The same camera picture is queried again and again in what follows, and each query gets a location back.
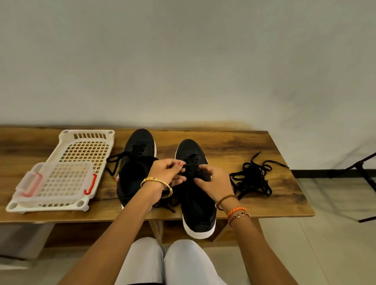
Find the person's left hand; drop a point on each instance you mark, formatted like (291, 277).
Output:
(164, 173)

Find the person's right hand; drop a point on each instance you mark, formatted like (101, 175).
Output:
(217, 185)

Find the black sneaker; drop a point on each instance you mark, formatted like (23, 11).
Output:
(138, 147)
(197, 205)

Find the black shoelace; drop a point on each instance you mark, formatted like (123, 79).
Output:
(250, 183)
(252, 176)

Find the person's right forearm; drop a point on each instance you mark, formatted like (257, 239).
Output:
(258, 249)

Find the person's left forearm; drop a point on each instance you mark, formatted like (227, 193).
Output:
(109, 246)

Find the white plastic lattice basket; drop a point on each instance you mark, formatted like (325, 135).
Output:
(85, 147)

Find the black tripod stand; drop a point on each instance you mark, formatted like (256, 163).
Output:
(364, 173)

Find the white box under table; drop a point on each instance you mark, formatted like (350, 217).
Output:
(23, 244)

